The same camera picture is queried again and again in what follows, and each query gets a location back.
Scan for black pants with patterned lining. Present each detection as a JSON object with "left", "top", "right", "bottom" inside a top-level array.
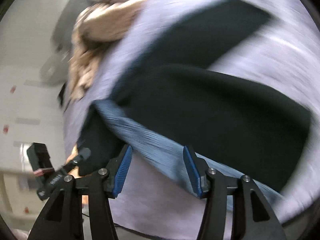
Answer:
[{"left": 78, "top": 0, "right": 311, "bottom": 192}]

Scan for person's left hand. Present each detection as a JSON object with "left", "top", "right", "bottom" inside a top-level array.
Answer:
[{"left": 65, "top": 144, "right": 90, "bottom": 205}]

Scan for lavender embossed bed blanket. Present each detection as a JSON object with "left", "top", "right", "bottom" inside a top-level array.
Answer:
[{"left": 64, "top": 0, "right": 319, "bottom": 239}]

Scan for white drawer cabinet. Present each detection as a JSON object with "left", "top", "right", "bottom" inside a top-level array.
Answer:
[{"left": 1, "top": 65, "right": 66, "bottom": 219}]

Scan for beige striped garment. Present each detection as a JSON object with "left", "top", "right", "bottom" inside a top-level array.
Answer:
[{"left": 69, "top": 0, "right": 146, "bottom": 101}]

